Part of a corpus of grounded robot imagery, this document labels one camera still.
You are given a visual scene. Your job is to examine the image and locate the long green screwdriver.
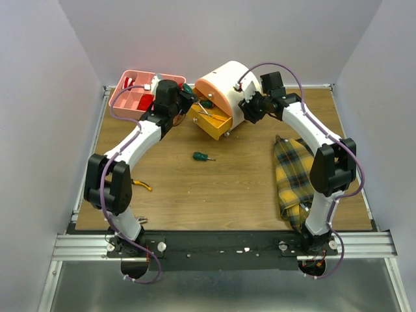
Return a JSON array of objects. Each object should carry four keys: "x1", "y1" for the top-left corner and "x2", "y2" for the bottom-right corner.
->
[{"x1": 197, "y1": 99, "x2": 215, "y2": 116}]

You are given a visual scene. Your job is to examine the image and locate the white round drawer cabinet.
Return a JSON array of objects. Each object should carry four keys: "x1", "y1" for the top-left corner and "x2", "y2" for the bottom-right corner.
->
[{"x1": 187, "y1": 60, "x2": 261, "y2": 140}]

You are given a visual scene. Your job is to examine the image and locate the stubby green orange screwdriver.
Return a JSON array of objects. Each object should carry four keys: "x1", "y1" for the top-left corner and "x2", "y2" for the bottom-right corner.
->
[{"x1": 182, "y1": 83, "x2": 193, "y2": 94}]

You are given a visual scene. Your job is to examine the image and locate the yellow handle screwdriver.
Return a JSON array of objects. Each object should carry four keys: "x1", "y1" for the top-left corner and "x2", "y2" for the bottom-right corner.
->
[{"x1": 201, "y1": 111, "x2": 228, "y2": 122}]

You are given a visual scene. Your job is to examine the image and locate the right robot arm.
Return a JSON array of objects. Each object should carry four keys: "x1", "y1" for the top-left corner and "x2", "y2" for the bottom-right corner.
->
[{"x1": 235, "y1": 71, "x2": 356, "y2": 255}]

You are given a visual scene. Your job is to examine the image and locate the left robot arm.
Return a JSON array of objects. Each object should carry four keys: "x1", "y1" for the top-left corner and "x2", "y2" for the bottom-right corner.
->
[{"x1": 83, "y1": 79, "x2": 198, "y2": 257}]

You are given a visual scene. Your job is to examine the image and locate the red item middle compartment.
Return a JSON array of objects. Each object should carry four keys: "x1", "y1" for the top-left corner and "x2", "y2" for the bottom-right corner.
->
[{"x1": 137, "y1": 94, "x2": 154, "y2": 111}]

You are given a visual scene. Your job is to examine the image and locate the pink compartment tray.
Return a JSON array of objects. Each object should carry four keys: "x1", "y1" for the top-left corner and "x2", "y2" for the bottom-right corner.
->
[{"x1": 109, "y1": 70, "x2": 186, "y2": 120}]

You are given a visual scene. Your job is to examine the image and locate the red white item in tray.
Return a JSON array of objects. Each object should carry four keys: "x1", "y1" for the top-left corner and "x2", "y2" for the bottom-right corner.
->
[{"x1": 122, "y1": 77, "x2": 135, "y2": 91}]

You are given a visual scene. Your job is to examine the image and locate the yellow plaid cloth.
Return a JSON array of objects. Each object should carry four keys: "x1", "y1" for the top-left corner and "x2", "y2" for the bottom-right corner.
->
[{"x1": 274, "y1": 136, "x2": 314, "y2": 232}]

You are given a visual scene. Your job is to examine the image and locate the yellow needle nose pliers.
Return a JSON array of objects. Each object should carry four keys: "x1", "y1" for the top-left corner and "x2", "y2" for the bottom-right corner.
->
[{"x1": 131, "y1": 179, "x2": 153, "y2": 192}]

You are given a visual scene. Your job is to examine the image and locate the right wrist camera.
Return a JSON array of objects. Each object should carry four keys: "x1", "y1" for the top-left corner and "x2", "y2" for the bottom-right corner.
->
[{"x1": 234, "y1": 81, "x2": 257, "y2": 103}]

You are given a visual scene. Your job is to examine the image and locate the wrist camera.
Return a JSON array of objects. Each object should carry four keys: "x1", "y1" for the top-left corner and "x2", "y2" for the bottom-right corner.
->
[
  {"x1": 144, "y1": 73, "x2": 163, "y2": 95},
  {"x1": 234, "y1": 81, "x2": 257, "y2": 103}
]

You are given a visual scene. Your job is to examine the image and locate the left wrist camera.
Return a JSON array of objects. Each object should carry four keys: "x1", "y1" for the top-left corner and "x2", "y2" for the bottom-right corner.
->
[{"x1": 144, "y1": 73, "x2": 163, "y2": 95}]

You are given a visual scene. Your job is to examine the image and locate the orange handle pliers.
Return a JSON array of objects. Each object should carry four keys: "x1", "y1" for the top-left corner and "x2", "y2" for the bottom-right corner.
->
[{"x1": 136, "y1": 216, "x2": 148, "y2": 224}]

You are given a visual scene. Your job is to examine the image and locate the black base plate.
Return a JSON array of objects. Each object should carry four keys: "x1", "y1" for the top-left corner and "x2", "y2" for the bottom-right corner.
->
[{"x1": 107, "y1": 230, "x2": 338, "y2": 272}]

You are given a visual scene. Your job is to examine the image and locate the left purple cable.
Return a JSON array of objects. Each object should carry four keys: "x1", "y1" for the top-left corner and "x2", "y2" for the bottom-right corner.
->
[{"x1": 100, "y1": 84, "x2": 163, "y2": 284}]

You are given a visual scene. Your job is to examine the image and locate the aluminium frame rail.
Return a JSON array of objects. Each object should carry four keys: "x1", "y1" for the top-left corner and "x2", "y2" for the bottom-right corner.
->
[{"x1": 52, "y1": 231, "x2": 397, "y2": 261}]

